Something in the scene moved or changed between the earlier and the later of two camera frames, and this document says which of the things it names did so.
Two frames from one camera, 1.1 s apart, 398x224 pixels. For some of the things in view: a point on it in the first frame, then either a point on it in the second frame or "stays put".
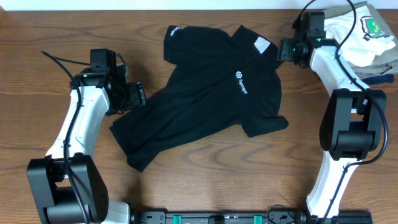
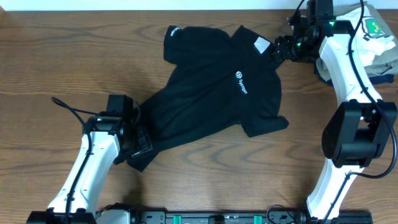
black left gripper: (137, 95) → (144, 143)
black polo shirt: (213, 81) stays put
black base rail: (286, 216) stays put
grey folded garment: (384, 65) stays put
